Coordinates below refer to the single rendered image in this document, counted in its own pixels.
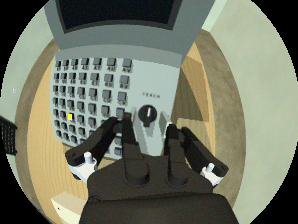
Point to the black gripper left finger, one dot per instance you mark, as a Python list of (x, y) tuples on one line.
[(82, 158)]

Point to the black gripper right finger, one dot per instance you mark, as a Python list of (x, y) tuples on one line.
[(198, 156)]

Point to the dark grey cabinet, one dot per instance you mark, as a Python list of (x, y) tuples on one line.
[(151, 73)]

